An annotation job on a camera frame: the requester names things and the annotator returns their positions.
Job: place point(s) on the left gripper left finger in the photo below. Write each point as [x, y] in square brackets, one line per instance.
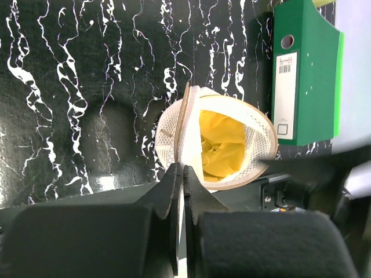
[140, 239]

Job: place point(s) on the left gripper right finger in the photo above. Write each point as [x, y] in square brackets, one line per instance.
[225, 243]

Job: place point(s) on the white mesh laundry bag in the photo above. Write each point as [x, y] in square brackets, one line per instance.
[178, 136]

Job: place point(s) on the mustard yellow bra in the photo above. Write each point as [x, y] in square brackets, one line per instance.
[223, 141]

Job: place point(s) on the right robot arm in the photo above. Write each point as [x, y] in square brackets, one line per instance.
[318, 184]

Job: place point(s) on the light green plastic folder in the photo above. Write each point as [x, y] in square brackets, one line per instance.
[338, 84]

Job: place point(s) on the pale green mug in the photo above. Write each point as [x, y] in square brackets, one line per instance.
[320, 3]

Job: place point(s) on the green ring binder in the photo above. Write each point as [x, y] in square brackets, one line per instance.
[304, 70]

